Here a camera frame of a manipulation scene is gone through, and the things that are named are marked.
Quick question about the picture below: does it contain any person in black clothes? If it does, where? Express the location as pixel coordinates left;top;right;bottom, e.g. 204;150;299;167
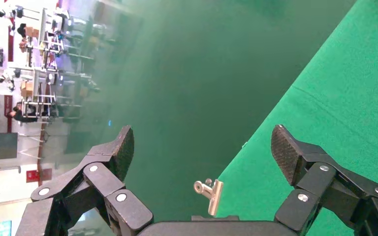
7;102;40;124

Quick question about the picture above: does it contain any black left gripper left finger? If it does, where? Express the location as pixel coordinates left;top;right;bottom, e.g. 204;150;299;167
31;125;154;236

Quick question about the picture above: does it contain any silver metal binder clip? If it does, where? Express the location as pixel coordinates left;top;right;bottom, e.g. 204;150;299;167
193;178;224;217

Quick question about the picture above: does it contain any green table cloth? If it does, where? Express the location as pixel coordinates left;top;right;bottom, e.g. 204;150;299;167
217;0;378;236

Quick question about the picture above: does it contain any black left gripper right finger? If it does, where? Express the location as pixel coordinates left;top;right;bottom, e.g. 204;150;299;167
270;124;378;235

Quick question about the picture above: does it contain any red sign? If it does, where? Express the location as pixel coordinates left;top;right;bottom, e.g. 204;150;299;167
25;168;53;184

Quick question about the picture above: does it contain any metal shelf rack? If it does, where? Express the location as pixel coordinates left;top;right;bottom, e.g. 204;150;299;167
19;5;95;125

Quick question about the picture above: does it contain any dark grey board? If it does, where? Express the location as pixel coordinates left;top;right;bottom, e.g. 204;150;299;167
0;132;19;161

